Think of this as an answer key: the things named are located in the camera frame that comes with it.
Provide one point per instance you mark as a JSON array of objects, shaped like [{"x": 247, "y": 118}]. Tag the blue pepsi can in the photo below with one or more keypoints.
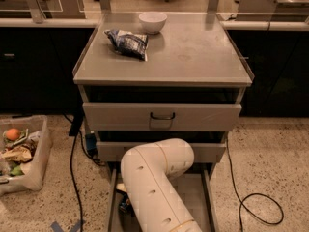
[{"x": 125, "y": 206}]

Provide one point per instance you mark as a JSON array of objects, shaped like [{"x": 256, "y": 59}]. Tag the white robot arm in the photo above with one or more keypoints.
[{"x": 147, "y": 171}]

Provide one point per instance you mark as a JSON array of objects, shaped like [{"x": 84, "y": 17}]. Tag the grey top drawer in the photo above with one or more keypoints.
[{"x": 161, "y": 117}]

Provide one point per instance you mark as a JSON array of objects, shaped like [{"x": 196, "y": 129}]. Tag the grey bottom drawer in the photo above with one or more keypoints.
[{"x": 193, "y": 188}]

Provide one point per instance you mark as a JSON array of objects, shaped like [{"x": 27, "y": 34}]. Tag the grey drawer cabinet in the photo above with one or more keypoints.
[{"x": 190, "y": 61}]

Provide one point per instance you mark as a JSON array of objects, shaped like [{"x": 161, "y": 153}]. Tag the blue power adapter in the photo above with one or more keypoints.
[{"x": 91, "y": 144}]

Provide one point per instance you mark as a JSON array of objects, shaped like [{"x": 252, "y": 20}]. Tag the yellow snack bag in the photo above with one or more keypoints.
[{"x": 18, "y": 154}]

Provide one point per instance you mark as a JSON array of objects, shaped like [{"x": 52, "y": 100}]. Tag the clear plastic bin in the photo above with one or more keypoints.
[{"x": 34, "y": 136}]

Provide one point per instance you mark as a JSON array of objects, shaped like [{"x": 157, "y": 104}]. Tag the green snack item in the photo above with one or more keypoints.
[{"x": 17, "y": 171}]

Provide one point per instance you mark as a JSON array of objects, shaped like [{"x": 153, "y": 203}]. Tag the orange fruit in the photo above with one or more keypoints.
[{"x": 13, "y": 134}]

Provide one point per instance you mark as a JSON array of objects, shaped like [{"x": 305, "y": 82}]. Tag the blue chip bag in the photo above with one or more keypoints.
[{"x": 128, "y": 44}]

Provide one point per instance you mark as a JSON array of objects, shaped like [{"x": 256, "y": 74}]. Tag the white ceramic bowl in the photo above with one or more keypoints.
[{"x": 152, "y": 22}]

